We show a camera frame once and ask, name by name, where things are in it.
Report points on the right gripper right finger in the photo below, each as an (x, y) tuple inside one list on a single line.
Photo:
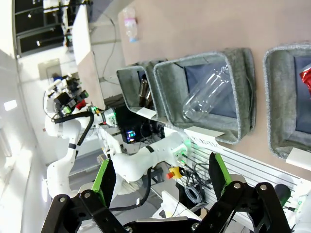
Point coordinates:
[(243, 206)]

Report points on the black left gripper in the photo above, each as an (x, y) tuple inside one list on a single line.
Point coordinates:
[(63, 102)]

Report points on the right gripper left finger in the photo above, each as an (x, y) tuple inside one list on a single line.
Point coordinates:
[(97, 208)]

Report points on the brown glass bottle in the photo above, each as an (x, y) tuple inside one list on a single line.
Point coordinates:
[(144, 91)]

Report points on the clear plastic bottle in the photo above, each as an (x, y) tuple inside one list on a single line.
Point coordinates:
[(206, 94)]

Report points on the red drink can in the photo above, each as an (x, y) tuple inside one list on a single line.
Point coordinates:
[(306, 81)]

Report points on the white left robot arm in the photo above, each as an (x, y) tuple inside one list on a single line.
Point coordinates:
[(60, 128)]

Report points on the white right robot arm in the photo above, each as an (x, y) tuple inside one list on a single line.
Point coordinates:
[(138, 165)]

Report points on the grey fabric bottle basket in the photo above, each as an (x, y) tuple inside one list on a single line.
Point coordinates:
[(131, 85)]

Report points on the white paper CAN sign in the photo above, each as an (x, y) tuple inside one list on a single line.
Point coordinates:
[(300, 157)]

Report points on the grey fabric can basket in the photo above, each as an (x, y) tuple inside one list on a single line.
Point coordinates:
[(279, 97)]

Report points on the grey fabric plastic basket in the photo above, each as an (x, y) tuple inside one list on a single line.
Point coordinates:
[(230, 72)]

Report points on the white partition board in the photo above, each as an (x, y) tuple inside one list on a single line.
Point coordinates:
[(85, 48)]

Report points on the yellow red emergency stop button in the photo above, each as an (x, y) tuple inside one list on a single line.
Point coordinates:
[(175, 172)]

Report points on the black computer with lights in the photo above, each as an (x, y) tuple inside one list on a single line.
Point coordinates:
[(136, 126)]

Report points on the white paper PLASTIC sign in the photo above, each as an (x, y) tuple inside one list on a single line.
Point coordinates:
[(206, 134)]

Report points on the white paper BOTTLE sign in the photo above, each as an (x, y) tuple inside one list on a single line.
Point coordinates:
[(145, 112)]

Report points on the plastic bottle with blue cap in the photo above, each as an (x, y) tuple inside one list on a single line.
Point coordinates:
[(130, 24)]

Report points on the white ribbed aluminium frame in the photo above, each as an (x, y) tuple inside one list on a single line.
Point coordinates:
[(247, 167)]

